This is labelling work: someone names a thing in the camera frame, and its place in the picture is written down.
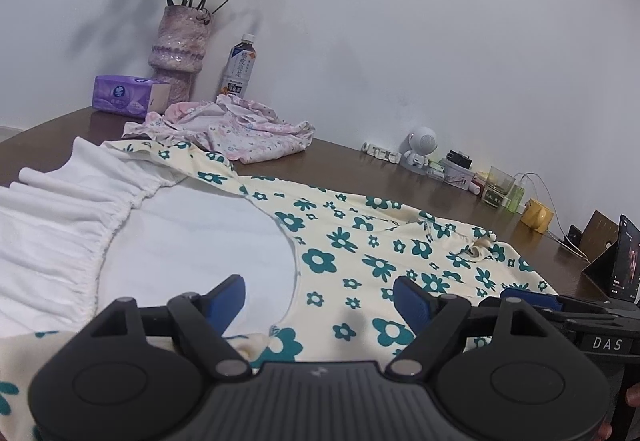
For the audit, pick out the black tablet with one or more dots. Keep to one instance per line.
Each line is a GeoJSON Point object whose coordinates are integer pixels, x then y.
{"type": "Point", "coordinates": [627, 261]}

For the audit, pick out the cream dress with teal flowers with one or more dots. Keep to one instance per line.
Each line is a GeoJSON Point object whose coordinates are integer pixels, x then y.
{"type": "Point", "coordinates": [350, 241]}

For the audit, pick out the purple tissue pack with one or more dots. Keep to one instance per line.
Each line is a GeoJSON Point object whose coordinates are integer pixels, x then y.
{"type": "Point", "coordinates": [125, 93]}

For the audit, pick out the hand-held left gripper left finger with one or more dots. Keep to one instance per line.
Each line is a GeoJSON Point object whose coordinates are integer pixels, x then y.
{"type": "Point", "coordinates": [227, 303]}

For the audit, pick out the white container with black lid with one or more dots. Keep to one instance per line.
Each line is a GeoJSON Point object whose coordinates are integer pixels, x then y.
{"type": "Point", "coordinates": [456, 176]}

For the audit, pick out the person's right hand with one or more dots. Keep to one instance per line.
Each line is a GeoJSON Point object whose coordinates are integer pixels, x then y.
{"type": "Point", "coordinates": [634, 397]}

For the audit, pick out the small pink tube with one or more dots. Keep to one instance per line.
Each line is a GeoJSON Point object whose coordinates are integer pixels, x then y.
{"type": "Point", "coordinates": [475, 188]}

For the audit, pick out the small black gadget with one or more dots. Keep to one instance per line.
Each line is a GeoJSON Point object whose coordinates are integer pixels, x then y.
{"type": "Point", "coordinates": [459, 158]}

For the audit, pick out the small black phone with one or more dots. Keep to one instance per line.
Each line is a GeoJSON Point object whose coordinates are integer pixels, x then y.
{"type": "Point", "coordinates": [575, 236]}

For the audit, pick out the brown board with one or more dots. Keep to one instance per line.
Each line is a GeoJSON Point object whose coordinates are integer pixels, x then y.
{"type": "Point", "coordinates": [600, 251]}

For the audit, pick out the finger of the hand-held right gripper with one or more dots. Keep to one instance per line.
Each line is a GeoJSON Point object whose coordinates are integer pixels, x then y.
{"type": "Point", "coordinates": [580, 323]}
{"type": "Point", "coordinates": [537, 298]}

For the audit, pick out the yellow mug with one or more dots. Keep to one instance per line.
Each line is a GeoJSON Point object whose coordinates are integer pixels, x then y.
{"type": "Point", "coordinates": [536, 216]}

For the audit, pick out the glass cup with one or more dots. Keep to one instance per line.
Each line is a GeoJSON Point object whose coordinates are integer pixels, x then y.
{"type": "Point", "coordinates": [498, 188]}

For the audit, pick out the white robot figurine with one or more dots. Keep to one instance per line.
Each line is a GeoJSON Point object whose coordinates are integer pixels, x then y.
{"type": "Point", "coordinates": [420, 148]}

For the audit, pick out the white clips row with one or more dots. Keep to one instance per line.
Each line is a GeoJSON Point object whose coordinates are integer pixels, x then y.
{"type": "Point", "coordinates": [381, 153]}

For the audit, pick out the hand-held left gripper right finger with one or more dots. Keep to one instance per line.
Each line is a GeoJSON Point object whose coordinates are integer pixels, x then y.
{"type": "Point", "coordinates": [415, 306]}

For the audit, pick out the small green bottle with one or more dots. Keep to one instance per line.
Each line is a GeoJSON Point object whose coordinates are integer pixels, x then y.
{"type": "Point", "coordinates": [516, 198]}

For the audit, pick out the purple glitter vase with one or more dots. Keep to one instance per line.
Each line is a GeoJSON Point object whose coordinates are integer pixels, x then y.
{"type": "Point", "coordinates": [182, 51]}

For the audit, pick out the tea bottle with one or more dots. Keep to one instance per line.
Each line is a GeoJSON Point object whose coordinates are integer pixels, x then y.
{"type": "Point", "coordinates": [237, 68]}

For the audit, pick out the pink floral garment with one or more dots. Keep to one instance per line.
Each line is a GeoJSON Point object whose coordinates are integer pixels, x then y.
{"type": "Point", "coordinates": [235, 131]}

